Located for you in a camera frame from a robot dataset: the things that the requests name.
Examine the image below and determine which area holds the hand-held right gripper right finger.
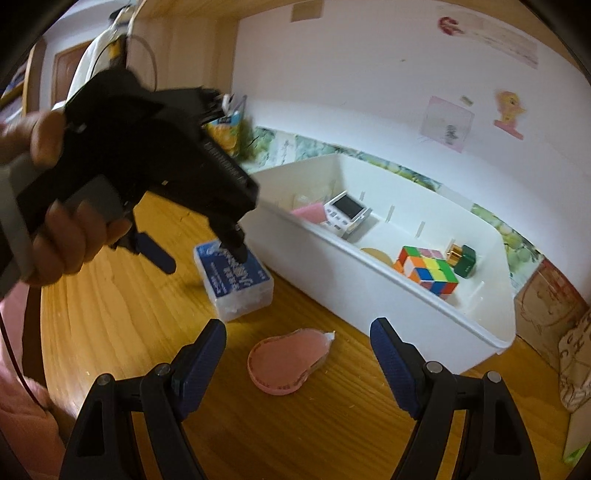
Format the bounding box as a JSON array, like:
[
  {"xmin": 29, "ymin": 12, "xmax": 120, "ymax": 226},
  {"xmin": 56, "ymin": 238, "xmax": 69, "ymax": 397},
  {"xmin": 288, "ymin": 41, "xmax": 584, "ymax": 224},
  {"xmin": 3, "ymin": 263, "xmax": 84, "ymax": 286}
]
[{"xmin": 369, "ymin": 318, "xmax": 541, "ymax": 480}]

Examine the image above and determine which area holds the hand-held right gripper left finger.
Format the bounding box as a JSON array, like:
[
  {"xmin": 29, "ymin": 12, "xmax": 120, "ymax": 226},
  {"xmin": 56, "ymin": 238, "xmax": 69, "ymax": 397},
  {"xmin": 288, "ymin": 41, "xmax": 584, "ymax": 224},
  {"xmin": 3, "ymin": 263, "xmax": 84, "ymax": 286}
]
[{"xmin": 60, "ymin": 318, "xmax": 228, "ymax": 480}]

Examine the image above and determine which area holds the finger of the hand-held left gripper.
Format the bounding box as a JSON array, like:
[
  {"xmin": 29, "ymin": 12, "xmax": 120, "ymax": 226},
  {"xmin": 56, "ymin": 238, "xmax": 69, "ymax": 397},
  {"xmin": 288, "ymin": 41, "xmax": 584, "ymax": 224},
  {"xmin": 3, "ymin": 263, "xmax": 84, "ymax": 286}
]
[
  {"xmin": 111, "ymin": 228, "xmax": 177, "ymax": 274},
  {"xmin": 210, "ymin": 217, "xmax": 250, "ymax": 264}
]

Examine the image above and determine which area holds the blue labelled plastic box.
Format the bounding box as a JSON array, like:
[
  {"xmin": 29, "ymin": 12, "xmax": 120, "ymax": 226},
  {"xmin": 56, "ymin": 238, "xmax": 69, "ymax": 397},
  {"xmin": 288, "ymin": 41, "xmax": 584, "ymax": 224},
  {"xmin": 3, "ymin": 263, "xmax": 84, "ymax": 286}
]
[{"xmin": 194, "ymin": 240, "xmax": 274, "ymax": 322}]

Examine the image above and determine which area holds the white plastic bin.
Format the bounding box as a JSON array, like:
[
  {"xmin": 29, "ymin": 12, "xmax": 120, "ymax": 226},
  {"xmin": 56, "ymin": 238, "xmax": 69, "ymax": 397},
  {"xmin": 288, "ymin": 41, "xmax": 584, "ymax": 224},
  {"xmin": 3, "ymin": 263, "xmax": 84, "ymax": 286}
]
[{"xmin": 238, "ymin": 154, "xmax": 517, "ymax": 374}]

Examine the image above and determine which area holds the pink hair roller clip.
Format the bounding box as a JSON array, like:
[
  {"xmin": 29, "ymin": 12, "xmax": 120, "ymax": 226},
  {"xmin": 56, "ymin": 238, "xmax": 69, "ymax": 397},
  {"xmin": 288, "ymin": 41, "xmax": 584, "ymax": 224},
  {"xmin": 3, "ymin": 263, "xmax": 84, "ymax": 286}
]
[{"xmin": 291, "ymin": 203, "xmax": 326, "ymax": 224}]

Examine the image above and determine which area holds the pink pear-shaped case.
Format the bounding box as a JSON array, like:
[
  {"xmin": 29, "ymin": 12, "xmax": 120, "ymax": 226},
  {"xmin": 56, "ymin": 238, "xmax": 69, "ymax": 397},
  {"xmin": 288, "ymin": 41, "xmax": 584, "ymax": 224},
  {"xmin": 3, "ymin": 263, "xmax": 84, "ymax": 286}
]
[{"xmin": 248, "ymin": 328, "xmax": 335, "ymax": 395}]

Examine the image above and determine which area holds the colourful puzzle cube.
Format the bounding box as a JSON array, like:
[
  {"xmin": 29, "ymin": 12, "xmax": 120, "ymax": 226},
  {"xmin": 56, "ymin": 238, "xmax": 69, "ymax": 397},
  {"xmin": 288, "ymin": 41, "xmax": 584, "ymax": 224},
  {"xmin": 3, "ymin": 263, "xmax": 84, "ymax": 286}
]
[{"xmin": 392, "ymin": 246, "xmax": 459, "ymax": 300}]

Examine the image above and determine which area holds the round beige disc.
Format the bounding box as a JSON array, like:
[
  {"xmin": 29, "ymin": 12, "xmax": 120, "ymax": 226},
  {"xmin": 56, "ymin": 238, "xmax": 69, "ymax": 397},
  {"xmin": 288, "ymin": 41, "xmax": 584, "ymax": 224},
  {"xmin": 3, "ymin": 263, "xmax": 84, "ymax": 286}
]
[{"xmin": 360, "ymin": 248, "xmax": 393, "ymax": 266}]

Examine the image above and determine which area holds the white digital camera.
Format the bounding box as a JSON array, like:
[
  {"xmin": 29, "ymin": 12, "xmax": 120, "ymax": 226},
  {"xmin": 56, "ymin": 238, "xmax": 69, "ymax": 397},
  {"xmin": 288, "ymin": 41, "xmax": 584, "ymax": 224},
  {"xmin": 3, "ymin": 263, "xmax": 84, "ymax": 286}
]
[{"xmin": 322, "ymin": 194, "xmax": 372, "ymax": 238}]

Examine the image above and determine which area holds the green bottle with gold cap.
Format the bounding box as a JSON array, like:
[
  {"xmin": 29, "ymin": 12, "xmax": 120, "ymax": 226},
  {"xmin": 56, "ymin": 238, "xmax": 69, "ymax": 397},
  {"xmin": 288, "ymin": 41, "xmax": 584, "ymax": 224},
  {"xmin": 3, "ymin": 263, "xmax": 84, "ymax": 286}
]
[{"xmin": 445, "ymin": 240, "xmax": 477, "ymax": 279}]

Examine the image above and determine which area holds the person's left hand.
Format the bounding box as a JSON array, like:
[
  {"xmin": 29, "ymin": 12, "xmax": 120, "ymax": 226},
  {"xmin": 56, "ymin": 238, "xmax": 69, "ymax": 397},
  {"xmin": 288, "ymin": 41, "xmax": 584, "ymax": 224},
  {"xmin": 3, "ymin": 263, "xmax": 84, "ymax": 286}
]
[{"xmin": 0, "ymin": 111, "xmax": 134, "ymax": 287}]

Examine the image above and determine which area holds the brown wooden door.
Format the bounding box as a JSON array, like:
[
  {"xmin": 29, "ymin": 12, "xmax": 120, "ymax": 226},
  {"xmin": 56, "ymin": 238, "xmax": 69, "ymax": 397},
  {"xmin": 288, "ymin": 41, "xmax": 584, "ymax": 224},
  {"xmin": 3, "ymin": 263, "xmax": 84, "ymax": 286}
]
[{"xmin": 51, "ymin": 41, "xmax": 93, "ymax": 107}]

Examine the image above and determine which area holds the patterned fabric bag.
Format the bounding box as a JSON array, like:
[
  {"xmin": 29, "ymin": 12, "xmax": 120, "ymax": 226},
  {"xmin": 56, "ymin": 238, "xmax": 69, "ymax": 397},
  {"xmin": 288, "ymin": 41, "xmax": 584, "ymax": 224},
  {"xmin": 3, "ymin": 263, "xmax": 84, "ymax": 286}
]
[{"xmin": 556, "ymin": 309, "xmax": 591, "ymax": 414}]

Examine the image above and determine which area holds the black cable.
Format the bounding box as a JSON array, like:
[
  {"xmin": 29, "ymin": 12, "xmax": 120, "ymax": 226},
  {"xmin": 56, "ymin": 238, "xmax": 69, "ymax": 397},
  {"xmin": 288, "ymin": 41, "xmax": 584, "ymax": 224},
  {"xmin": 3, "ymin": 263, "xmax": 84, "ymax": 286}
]
[{"xmin": 90, "ymin": 34, "xmax": 158, "ymax": 88}]

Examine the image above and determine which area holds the pink paper wall note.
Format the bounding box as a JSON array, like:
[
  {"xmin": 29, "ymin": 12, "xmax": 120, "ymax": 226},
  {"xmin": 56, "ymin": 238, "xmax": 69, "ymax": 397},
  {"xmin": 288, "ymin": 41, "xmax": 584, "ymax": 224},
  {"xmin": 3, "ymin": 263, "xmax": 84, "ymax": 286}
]
[{"xmin": 419, "ymin": 96, "xmax": 475, "ymax": 153}]

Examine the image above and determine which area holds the yellow duck wall sticker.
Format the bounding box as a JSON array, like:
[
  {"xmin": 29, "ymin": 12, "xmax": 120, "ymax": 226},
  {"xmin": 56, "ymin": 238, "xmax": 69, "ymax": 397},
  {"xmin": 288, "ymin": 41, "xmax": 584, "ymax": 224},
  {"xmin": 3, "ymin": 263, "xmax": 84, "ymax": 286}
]
[{"xmin": 494, "ymin": 90, "xmax": 527, "ymax": 139}]

